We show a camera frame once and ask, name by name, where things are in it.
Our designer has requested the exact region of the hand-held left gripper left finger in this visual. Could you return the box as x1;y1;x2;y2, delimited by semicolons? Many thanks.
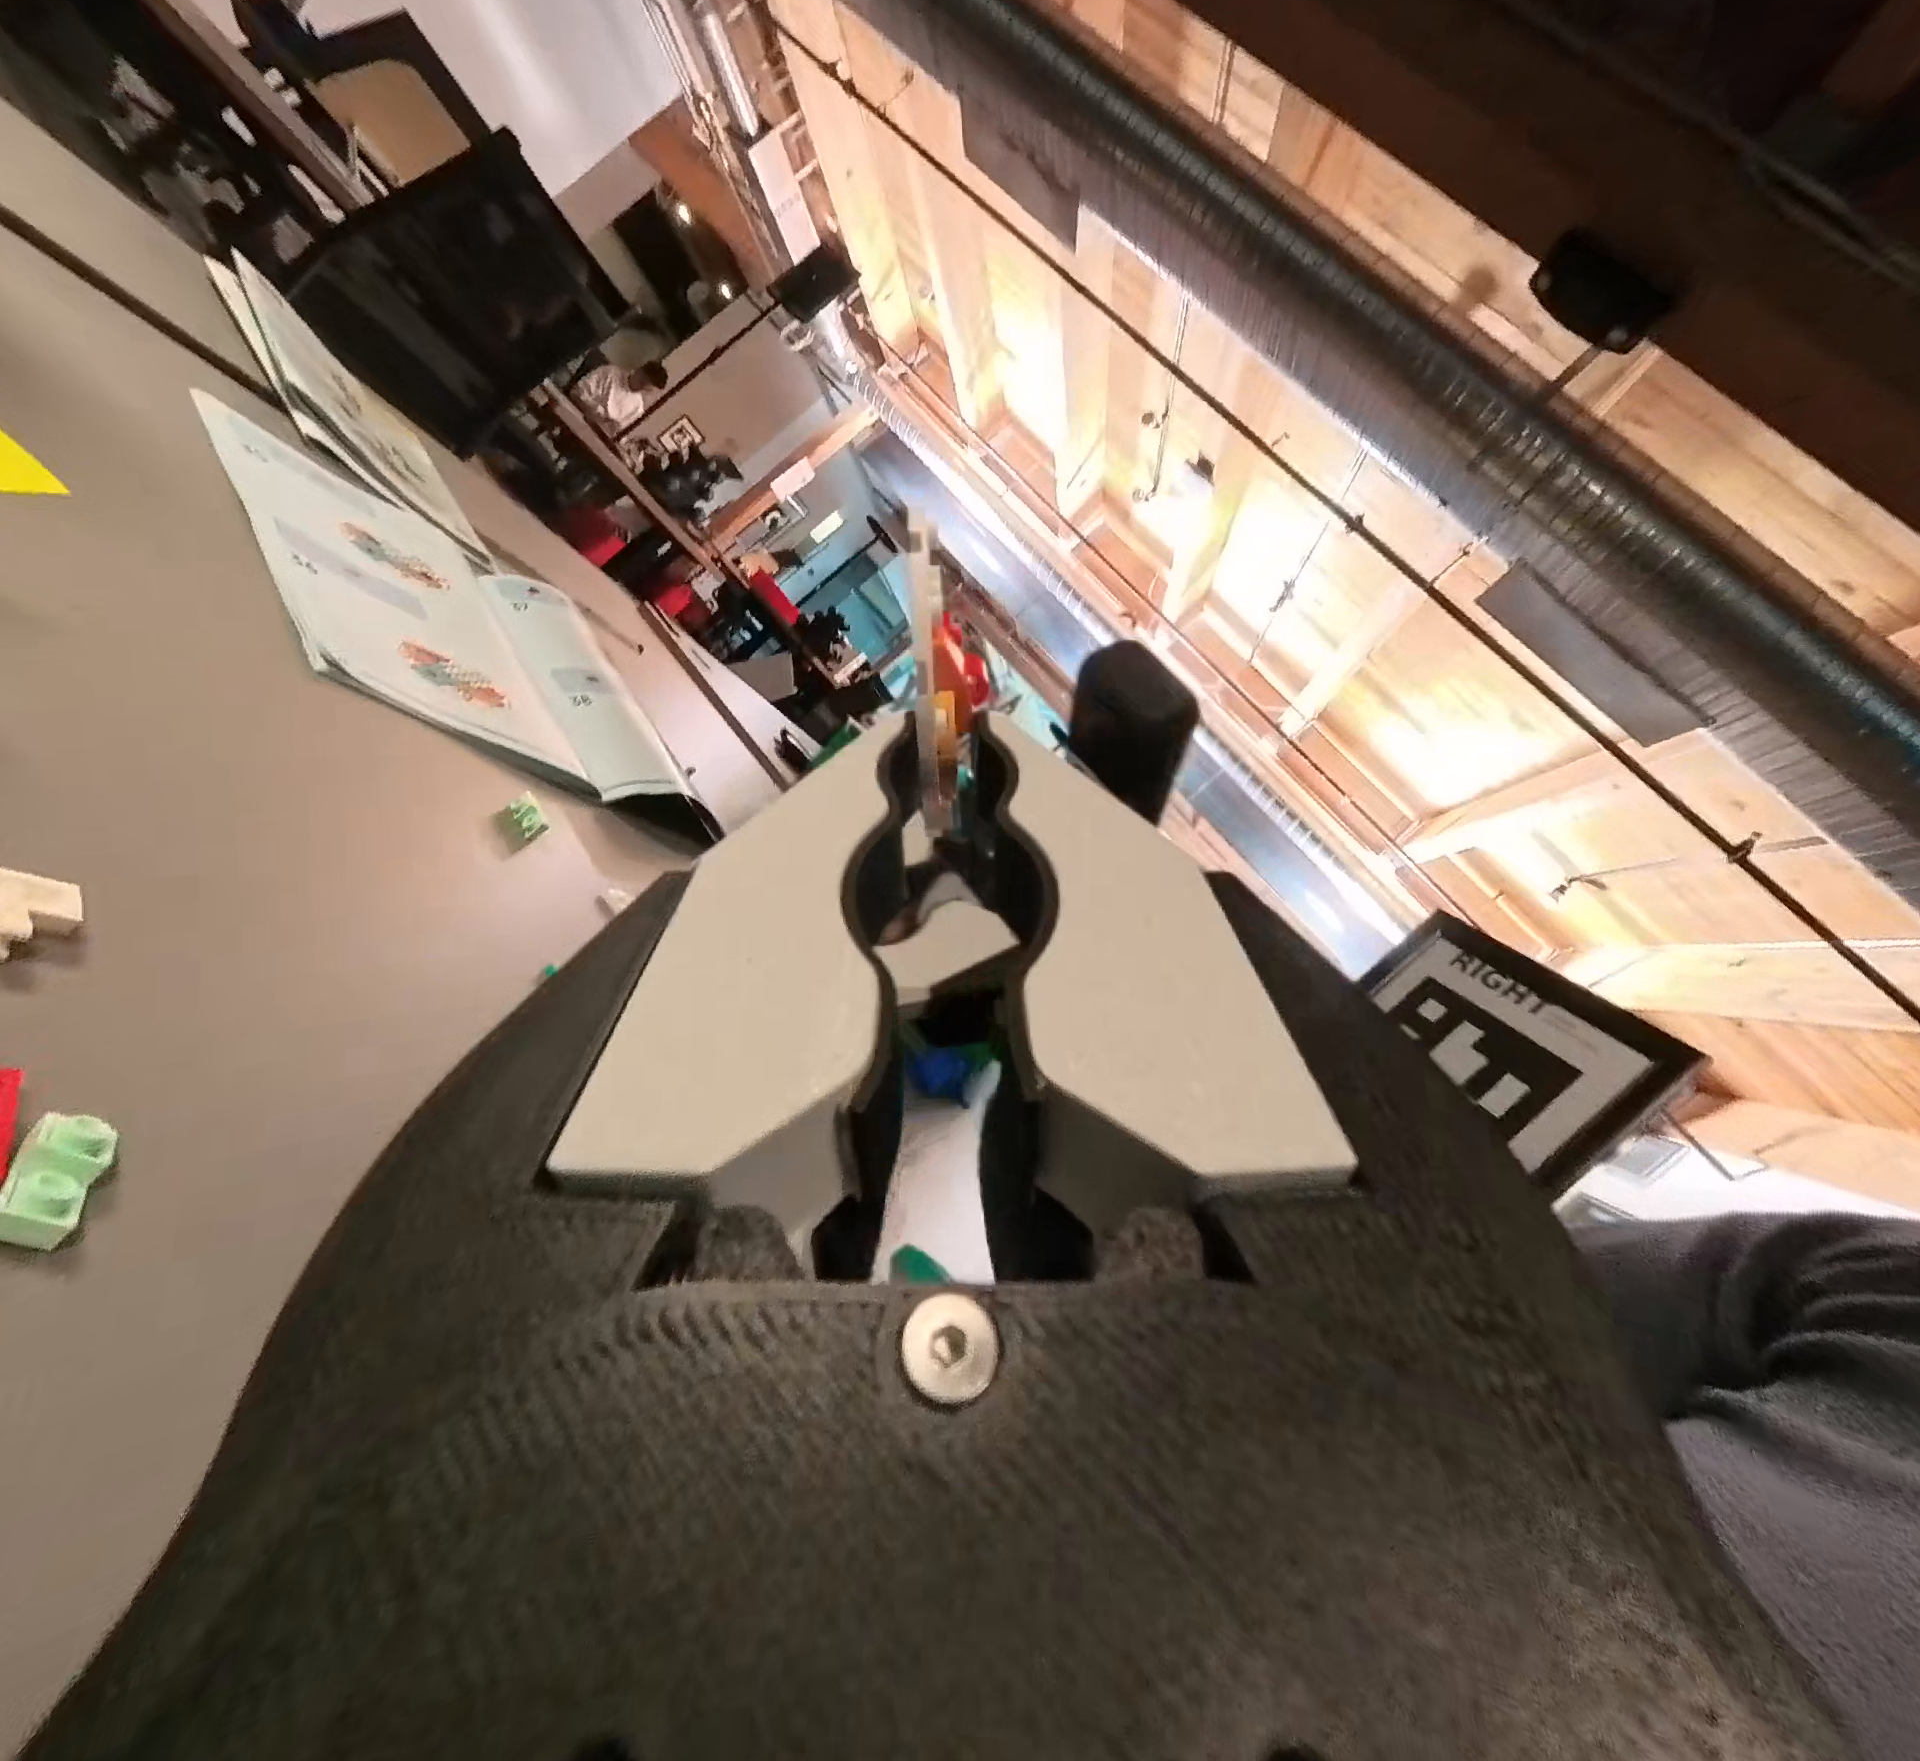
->
546;719;919;1246

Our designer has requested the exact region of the open lego instruction booklet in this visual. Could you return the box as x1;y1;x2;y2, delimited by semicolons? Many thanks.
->
190;387;708;808

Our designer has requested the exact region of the colourful lego plate model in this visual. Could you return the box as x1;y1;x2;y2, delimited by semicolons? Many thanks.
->
903;508;993;841

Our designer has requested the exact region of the silver ventilation duct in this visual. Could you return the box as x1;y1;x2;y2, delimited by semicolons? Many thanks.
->
794;0;1920;777

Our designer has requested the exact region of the black framed marker sign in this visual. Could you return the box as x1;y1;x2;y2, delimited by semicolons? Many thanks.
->
1365;914;1710;1194

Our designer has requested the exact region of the white stepped lego piece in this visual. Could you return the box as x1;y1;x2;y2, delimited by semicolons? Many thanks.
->
0;868;88;962

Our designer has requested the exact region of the black ceiling device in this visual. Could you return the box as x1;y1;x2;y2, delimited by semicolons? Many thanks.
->
1532;229;1695;353

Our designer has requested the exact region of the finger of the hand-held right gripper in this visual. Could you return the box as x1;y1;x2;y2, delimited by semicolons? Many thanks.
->
877;875;1025;995

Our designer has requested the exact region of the black office chair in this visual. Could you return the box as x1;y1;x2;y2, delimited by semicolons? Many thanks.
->
285;134;625;460

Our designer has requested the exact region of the instruction booklet with picture cover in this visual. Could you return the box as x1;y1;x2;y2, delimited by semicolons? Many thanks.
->
233;247;499;566

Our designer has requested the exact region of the closed instruction booklet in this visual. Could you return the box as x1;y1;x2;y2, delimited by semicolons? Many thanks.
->
206;253;302;416

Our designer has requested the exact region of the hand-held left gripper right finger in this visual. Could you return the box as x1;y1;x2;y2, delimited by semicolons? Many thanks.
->
982;719;1360;1210

